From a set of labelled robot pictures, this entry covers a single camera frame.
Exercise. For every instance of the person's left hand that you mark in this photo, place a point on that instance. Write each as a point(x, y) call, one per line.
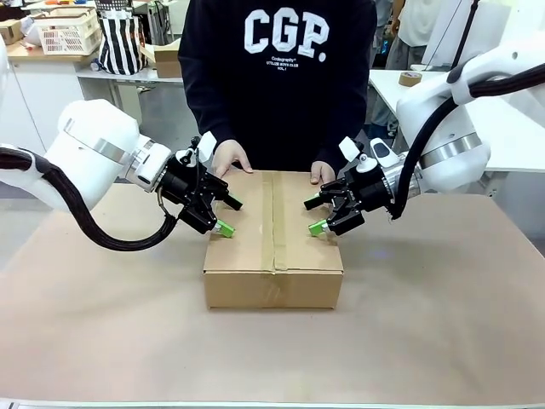
point(322, 172)

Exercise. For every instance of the person's right forearm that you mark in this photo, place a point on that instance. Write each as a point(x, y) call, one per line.
point(210, 115)

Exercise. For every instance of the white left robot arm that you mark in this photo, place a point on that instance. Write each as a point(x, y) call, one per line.
point(93, 145)

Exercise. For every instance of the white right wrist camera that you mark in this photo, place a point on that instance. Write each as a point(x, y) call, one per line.
point(382, 152)

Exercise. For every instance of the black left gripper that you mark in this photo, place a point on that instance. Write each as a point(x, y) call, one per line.
point(191, 191)

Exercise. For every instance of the person's right hand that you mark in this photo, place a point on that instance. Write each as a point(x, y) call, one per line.
point(230, 155)

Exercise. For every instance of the white tab on left gripper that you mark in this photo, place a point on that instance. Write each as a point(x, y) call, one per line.
point(207, 145)

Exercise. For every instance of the brown cardboard shipping box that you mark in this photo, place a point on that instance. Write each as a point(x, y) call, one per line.
point(272, 238)

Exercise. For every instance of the wooden top desk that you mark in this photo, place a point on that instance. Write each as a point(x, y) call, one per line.
point(38, 57)

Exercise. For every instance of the brown packing tape roll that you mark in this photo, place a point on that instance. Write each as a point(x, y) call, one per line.
point(410, 78)

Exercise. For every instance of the background person in white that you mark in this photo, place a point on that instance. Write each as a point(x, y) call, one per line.
point(411, 30)

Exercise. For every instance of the white plastic basket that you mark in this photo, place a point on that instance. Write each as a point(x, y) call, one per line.
point(68, 32)

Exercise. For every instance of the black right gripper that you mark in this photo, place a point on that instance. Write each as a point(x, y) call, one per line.
point(359, 194)

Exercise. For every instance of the white work table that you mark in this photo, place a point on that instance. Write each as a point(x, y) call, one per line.
point(511, 132)

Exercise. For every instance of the person in black sweatshirt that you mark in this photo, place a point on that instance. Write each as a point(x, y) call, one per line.
point(277, 85)

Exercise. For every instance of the small brown cardboard carton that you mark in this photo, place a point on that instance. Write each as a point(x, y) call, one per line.
point(9, 32)

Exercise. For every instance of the person's left forearm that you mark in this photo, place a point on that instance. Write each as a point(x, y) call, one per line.
point(345, 128)

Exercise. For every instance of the white tab on right gripper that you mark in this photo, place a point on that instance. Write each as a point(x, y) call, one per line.
point(350, 149)

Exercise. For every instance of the open cardboard box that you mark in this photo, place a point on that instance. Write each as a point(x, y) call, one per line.
point(168, 59)

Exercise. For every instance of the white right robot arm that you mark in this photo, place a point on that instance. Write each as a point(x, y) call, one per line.
point(447, 123)

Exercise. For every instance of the white tab on gripper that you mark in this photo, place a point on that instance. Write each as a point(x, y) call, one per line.
point(350, 149)
point(207, 145)

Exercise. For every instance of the black white striped bag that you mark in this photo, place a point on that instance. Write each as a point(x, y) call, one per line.
point(121, 42)

